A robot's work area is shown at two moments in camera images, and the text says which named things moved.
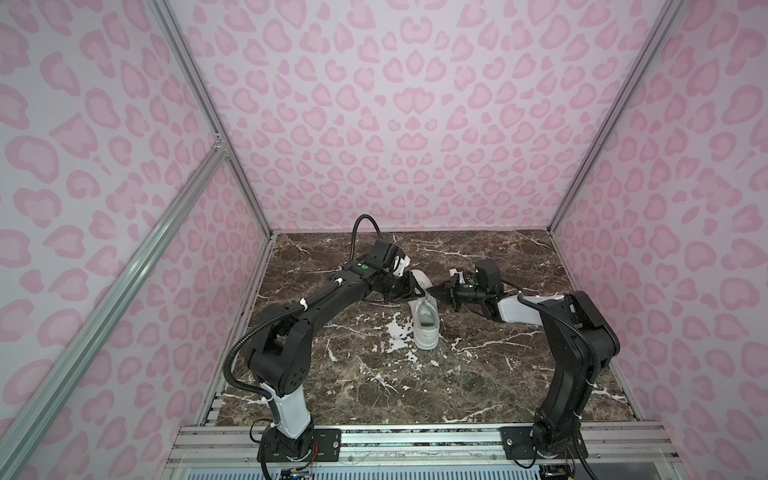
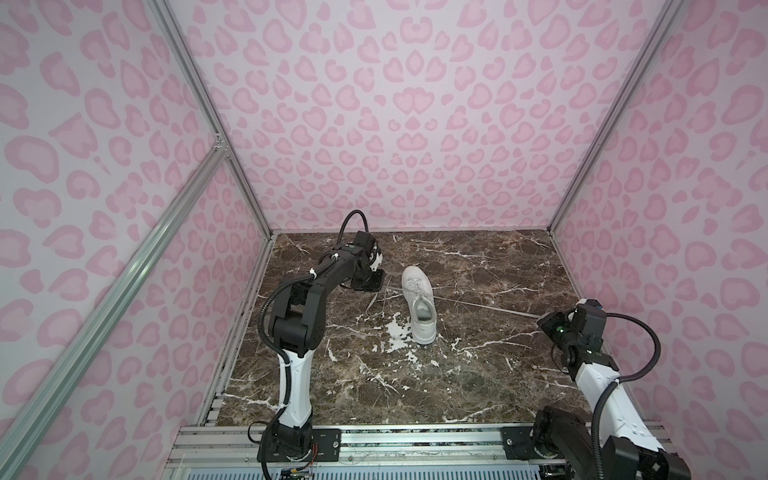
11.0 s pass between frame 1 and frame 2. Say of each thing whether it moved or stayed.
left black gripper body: moved
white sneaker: stayed
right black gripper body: moved
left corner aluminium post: stayed
